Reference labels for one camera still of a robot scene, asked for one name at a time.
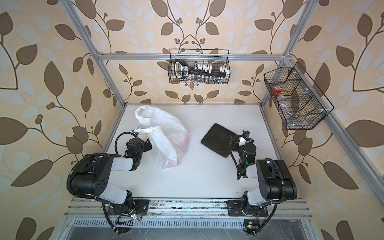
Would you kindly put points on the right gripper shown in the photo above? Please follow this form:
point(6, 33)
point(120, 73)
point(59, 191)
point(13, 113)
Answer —
point(247, 147)

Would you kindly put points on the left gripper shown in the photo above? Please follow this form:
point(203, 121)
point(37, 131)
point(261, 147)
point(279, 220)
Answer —
point(144, 144)

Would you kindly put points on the white plastic bag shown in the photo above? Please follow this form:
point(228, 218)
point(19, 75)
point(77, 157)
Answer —
point(167, 134)

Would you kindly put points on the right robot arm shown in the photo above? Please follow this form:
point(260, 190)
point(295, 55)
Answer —
point(275, 183)

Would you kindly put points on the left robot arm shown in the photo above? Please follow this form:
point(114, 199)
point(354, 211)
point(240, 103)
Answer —
point(90, 178)

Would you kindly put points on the black square tray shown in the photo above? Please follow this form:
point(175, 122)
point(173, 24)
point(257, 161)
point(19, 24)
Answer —
point(218, 140)

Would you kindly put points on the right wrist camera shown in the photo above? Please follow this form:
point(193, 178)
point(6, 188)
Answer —
point(244, 138)

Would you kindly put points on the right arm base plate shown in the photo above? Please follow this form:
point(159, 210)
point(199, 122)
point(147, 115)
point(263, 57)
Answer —
point(237, 208)

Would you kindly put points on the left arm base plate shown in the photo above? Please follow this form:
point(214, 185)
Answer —
point(139, 207)

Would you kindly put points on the right wire basket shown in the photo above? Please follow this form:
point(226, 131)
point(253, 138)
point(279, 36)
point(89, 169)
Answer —
point(303, 104)

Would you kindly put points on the wire basket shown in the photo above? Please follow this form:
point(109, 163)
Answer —
point(215, 57)
point(303, 104)

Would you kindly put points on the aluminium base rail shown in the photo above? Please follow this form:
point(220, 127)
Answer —
point(163, 213)

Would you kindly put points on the back wire basket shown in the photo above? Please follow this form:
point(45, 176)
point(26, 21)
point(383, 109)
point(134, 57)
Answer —
point(215, 57)

